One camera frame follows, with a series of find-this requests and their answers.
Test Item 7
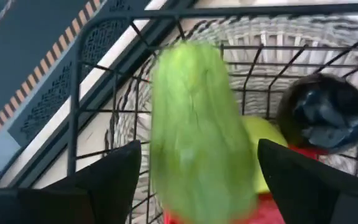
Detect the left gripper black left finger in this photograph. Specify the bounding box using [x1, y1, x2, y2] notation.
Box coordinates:
[0, 139, 142, 224]

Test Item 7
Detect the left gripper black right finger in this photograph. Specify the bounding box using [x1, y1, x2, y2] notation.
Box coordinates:
[257, 139, 358, 224]

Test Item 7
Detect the small red pepper green stem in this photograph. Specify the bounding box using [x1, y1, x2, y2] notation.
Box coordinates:
[287, 144, 328, 156]

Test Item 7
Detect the yellow-green apple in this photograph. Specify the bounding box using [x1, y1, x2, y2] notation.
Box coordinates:
[242, 115, 289, 194]

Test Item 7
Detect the dark purple plum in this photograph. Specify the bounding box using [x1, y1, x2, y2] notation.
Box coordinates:
[275, 72, 358, 156]

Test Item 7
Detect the green lettuce head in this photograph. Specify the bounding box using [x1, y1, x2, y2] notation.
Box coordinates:
[149, 41, 259, 224]

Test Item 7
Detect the hazard-striped black floor mat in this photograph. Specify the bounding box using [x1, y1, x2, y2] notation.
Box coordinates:
[0, 0, 102, 139]

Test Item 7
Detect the round woven placemat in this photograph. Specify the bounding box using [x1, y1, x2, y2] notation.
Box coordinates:
[104, 15, 358, 224]

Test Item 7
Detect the black wire basket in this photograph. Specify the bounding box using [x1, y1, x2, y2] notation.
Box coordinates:
[67, 4, 358, 224]

